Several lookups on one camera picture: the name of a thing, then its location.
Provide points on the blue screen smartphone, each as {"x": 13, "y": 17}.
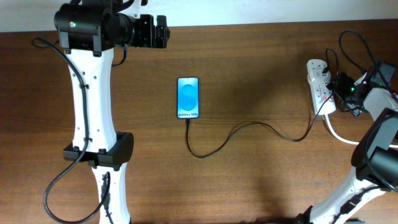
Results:
{"x": 187, "y": 98}

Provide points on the white power strip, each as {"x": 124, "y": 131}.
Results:
{"x": 323, "y": 102}

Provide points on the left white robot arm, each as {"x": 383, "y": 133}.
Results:
{"x": 89, "y": 32}

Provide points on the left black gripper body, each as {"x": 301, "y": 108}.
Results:
{"x": 143, "y": 35}

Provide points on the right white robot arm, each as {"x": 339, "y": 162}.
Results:
{"x": 374, "y": 169}

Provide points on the white charger plug adapter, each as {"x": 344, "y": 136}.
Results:
{"x": 319, "y": 75}

